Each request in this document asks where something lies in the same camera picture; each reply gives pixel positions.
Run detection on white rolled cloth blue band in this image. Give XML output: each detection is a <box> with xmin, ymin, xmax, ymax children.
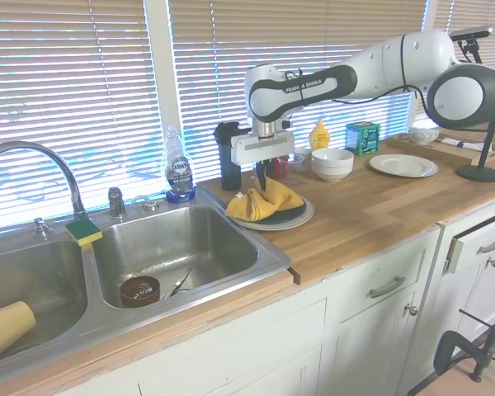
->
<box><xmin>436</xmin><ymin>138</ymin><xmax>486</xmax><ymax>152</ymax></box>

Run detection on metal tongs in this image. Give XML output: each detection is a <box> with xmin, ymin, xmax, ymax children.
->
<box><xmin>161</xmin><ymin>267</ymin><xmax>193</xmax><ymax>300</ymax></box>

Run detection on chrome gooseneck faucet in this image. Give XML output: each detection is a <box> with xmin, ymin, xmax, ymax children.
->
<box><xmin>0</xmin><ymin>140</ymin><xmax>88</xmax><ymax>220</ymax></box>

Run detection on white dinner plate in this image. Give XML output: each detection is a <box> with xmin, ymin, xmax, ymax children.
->
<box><xmin>369</xmin><ymin>153</ymin><xmax>439</xmax><ymax>178</ymax></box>

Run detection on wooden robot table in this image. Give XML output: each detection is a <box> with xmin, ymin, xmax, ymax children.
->
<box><xmin>406</xmin><ymin>356</ymin><xmax>495</xmax><ymax>396</ymax></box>

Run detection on black shaker bottle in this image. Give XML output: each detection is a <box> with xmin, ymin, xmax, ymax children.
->
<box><xmin>213</xmin><ymin>121</ymin><xmax>243</xmax><ymax>191</ymax></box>

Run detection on wooden cutting board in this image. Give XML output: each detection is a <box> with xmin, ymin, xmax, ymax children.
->
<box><xmin>385</xmin><ymin>131</ymin><xmax>495</xmax><ymax>166</ymax></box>

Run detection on chrome sink soap pump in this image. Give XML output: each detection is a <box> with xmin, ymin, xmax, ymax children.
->
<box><xmin>31</xmin><ymin>217</ymin><xmax>53</xmax><ymax>238</ymax></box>

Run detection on white kitchen counter cabinet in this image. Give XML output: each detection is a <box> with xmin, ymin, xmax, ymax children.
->
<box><xmin>57</xmin><ymin>193</ymin><xmax>495</xmax><ymax>396</ymax></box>

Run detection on tan plastic cup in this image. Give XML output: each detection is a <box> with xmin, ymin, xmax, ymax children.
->
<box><xmin>0</xmin><ymin>300</ymin><xmax>37</xmax><ymax>366</ymax></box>

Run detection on green and yellow sponge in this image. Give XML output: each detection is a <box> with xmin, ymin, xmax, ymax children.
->
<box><xmin>64</xmin><ymin>218</ymin><xmax>103</xmax><ymax>248</ymax></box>

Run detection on yellow terry towel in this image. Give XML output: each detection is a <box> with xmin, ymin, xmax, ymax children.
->
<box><xmin>224</xmin><ymin>177</ymin><xmax>305</xmax><ymax>222</ymax></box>

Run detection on blue plate with white rim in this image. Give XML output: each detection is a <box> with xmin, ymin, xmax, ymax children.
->
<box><xmin>230</xmin><ymin>196</ymin><xmax>316</xmax><ymax>232</ymax></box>

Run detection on chrome sink sprayer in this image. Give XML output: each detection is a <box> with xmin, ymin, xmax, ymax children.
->
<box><xmin>108</xmin><ymin>186</ymin><xmax>128</xmax><ymax>219</ymax></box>

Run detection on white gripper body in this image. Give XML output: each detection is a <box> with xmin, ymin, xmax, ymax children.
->
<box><xmin>230</xmin><ymin>132</ymin><xmax>295</xmax><ymax>165</ymax></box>

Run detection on teal cardboard box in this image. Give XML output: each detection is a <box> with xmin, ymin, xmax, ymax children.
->
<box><xmin>345</xmin><ymin>121</ymin><xmax>381</xmax><ymax>157</ymax></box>

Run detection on black exterior camera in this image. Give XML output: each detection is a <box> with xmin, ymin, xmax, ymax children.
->
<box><xmin>449</xmin><ymin>25</ymin><xmax>494</xmax><ymax>41</ymax></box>

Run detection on clear Dawn dish soap bottle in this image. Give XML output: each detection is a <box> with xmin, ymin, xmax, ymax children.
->
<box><xmin>164</xmin><ymin>125</ymin><xmax>199</xmax><ymax>204</ymax></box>

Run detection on dark table clamp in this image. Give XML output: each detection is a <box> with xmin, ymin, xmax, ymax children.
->
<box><xmin>432</xmin><ymin>307</ymin><xmax>495</xmax><ymax>384</ymax></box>

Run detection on stainless steel double sink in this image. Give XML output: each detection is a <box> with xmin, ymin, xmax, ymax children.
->
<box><xmin>0</xmin><ymin>190</ymin><xmax>293</xmax><ymax>368</ymax></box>

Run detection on yellow mustard bottle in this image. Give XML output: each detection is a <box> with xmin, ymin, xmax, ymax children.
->
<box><xmin>309</xmin><ymin>118</ymin><xmax>330</xmax><ymax>152</ymax></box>

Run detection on black round-base camera stand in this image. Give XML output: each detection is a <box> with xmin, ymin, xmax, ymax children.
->
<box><xmin>455</xmin><ymin>39</ymin><xmax>495</xmax><ymax>182</ymax></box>

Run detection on brown ribbed bowl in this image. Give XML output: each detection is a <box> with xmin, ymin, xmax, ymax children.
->
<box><xmin>120</xmin><ymin>275</ymin><xmax>162</xmax><ymax>309</ymax></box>

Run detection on white window blind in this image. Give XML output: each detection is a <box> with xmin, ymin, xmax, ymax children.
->
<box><xmin>167</xmin><ymin>0</ymin><xmax>429</xmax><ymax>182</ymax></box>
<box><xmin>432</xmin><ymin>0</ymin><xmax>495</xmax><ymax>73</ymax></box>
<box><xmin>0</xmin><ymin>0</ymin><xmax>150</xmax><ymax>236</ymax></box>

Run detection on clear glass measuring cup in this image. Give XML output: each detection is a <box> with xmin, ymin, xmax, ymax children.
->
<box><xmin>283</xmin><ymin>155</ymin><xmax>311</xmax><ymax>174</ymax></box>

